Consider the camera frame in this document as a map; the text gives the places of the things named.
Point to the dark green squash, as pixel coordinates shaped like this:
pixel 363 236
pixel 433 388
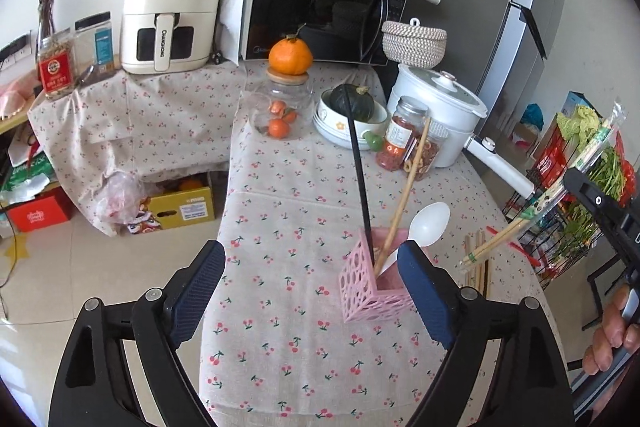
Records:
pixel 350 102

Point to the white plastic spoon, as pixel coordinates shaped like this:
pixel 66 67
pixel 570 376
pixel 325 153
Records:
pixel 427 224

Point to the blue label jar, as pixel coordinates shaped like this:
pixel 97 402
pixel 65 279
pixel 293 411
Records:
pixel 100 47

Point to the red box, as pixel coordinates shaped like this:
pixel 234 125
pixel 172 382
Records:
pixel 40 214

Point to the green and white bag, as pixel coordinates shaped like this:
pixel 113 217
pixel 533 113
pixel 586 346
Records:
pixel 25 177

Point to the red snack packet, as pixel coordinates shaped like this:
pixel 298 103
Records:
pixel 550 162

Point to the small tangerine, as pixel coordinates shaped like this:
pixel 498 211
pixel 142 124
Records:
pixel 279 128
pixel 291 116
pixel 277 107

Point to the large orange with stem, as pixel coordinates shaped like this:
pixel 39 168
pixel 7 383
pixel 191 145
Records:
pixel 290 54

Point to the white wall socket strip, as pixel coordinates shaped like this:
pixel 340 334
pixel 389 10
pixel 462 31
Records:
pixel 17 52

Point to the glass jar with wooden lid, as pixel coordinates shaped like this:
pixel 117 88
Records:
pixel 260 107

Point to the blue plastic bag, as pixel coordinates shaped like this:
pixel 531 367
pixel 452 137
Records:
pixel 532 116

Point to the red plastic spoon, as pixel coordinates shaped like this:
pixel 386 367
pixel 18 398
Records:
pixel 527 255

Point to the yellow cardboard box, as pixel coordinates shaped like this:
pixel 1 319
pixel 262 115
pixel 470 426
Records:
pixel 185 207

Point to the black chopstick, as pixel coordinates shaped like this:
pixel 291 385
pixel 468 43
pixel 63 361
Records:
pixel 359 177

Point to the white flower print bowl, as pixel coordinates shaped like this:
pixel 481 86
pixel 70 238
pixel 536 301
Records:
pixel 335 127

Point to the person's right hand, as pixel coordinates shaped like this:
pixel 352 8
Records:
pixel 612 332

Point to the red plastic bag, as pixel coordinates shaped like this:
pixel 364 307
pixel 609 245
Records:
pixel 625 167

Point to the woven lidded basket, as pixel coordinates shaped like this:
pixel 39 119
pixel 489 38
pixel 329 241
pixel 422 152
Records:
pixel 412 44

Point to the bunch of coriander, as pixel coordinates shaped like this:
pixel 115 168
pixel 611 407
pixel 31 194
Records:
pixel 607 172

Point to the grey refrigerator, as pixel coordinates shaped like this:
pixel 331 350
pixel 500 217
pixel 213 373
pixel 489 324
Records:
pixel 475 7

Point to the plastic chopsticks packet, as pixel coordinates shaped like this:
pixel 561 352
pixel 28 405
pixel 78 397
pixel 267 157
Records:
pixel 590 152

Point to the blue cardboard box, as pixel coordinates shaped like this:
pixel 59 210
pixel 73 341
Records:
pixel 574 103

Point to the pink utensil holder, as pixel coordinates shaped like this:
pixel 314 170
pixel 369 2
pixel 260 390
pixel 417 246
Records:
pixel 360 287

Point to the wooden chopstick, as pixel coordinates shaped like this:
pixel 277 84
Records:
pixel 478 282
pixel 484 284
pixel 407 187
pixel 472 279

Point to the red label jar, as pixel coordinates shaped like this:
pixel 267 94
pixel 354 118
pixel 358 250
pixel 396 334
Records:
pixel 56 67

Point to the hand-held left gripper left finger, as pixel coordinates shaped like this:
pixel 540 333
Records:
pixel 197 292

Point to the jar of red dried fruit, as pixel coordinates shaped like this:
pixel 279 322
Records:
pixel 395 142

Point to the cherry print tablecloth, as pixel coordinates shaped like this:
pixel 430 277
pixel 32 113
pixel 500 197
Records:
pixel 300 207
pixel 165 117

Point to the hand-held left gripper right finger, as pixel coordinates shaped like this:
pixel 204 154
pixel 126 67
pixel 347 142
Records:
pixel 425 292

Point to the white electric pot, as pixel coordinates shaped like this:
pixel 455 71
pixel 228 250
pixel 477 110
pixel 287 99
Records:
pixel 462 132

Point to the pink cloth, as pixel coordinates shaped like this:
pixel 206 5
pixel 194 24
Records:
pixel 15 99

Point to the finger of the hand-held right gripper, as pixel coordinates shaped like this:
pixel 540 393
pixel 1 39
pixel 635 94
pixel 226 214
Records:
pixel 587 192

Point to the black and white microwave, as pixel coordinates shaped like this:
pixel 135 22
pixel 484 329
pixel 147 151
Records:
pixel 310 7

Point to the clear plastic bag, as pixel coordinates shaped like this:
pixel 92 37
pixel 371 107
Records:
pixel 120 202

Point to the napa cabbage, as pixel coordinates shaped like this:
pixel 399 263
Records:
pixel 580 122

